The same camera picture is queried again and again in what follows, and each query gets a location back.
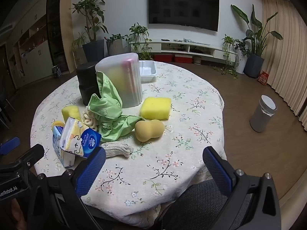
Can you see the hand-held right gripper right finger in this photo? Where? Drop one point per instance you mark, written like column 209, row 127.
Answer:
column 217, row 170

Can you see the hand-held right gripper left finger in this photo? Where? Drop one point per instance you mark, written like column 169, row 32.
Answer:
column 90, row 170

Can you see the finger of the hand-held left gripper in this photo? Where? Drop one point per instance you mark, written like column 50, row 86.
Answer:
column 9, row 145
column 31, row 154

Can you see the cartoon print tissue pack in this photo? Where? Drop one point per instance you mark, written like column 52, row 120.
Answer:
column 60, row 148
column 76, row 139

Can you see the yellow sponge piece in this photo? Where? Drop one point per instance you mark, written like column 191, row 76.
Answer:
column 58, row 124

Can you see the yellow cup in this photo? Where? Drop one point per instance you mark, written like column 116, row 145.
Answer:
column 70, row 113

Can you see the green cloth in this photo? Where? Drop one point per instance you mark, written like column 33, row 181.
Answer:
column 108, row 115

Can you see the white plastic tray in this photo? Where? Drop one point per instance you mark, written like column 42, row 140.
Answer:
column 147, row 73

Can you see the white knitted glove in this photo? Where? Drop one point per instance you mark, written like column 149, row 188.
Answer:
column 117, row 149

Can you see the grey mesh chair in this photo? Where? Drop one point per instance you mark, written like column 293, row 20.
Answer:
column 199, row 208

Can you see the cream chenille cloth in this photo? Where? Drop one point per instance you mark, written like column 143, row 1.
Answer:
column 90, row 121

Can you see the floral tablecloth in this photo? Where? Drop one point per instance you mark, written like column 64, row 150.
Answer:
column 144, row 167

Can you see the grey trash can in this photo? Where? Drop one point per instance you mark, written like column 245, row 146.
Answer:
column 261, row 115

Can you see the tan peanut-shaped sponge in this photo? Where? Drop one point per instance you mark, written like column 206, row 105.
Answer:
column 148, row 129

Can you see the black cylindrical container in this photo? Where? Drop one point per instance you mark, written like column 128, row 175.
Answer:
column 87, row 83

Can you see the yellow rectangular sponge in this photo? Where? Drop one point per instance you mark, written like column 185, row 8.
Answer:
column 156, row 109

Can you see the small floor toy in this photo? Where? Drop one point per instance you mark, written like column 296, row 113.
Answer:
column 56, row 71

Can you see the translucent plastic container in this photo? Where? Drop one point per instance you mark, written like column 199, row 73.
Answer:
column 120, row 76

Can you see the red paper bag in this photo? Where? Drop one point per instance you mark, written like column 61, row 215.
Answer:
column 262, row 77

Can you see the trailing plant white pot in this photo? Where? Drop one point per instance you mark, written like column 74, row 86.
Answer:
column 239, row 62

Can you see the small white pot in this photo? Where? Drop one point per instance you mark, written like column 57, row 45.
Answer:
column 197, row 60

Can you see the red storage box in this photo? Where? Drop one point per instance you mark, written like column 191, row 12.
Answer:
column 163, row 58
column 183, row 59

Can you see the large-leaf plant dark pot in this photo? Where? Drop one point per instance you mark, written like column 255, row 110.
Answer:
column 255, row 60

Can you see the grassy houseplant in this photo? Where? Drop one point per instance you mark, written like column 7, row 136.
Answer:
column 78, row 44

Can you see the white television console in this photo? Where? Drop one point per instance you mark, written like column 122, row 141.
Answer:
column 203, row 49

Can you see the tall potted plant dark pot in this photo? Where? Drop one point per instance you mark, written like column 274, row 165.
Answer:
column 92, row 48

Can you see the small plant ribbed grey pot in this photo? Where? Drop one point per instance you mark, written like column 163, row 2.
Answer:
column 114, row 46

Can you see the clutter on console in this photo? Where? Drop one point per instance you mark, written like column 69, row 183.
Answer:
column 189, row 40

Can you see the beige curtain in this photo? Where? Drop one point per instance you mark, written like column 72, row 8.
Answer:
column 283, row 52

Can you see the trailing vine plant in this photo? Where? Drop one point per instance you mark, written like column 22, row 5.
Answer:
column 139, row 38

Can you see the wall-mounted black television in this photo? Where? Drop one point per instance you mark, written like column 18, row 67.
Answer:
column 182, row 7

